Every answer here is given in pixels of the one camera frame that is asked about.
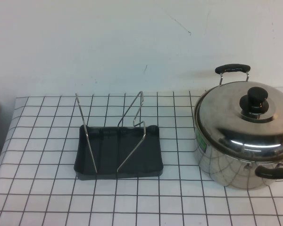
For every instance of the stainless steel lid black knob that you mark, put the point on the stainless steel lid black knob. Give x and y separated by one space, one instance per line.
226 113

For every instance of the white black-grid tablecloth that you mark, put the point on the white black-grid tablecloth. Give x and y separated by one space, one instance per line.
61 200

